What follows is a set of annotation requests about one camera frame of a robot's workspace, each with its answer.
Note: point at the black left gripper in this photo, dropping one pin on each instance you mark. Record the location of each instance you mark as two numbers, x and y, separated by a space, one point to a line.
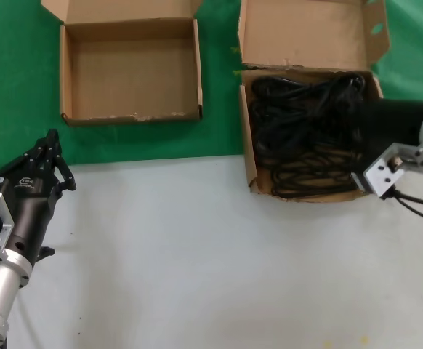
30 203

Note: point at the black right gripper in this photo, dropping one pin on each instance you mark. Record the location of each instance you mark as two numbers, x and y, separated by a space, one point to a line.
389 123

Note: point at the shallow open cardboard box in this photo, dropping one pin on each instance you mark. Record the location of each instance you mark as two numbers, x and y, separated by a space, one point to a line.
124 72

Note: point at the cardboard box with holed lid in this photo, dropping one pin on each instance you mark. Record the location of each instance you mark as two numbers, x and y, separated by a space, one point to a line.
306 32

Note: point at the green cloth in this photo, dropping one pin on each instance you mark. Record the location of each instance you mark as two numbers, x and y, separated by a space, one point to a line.
15 91

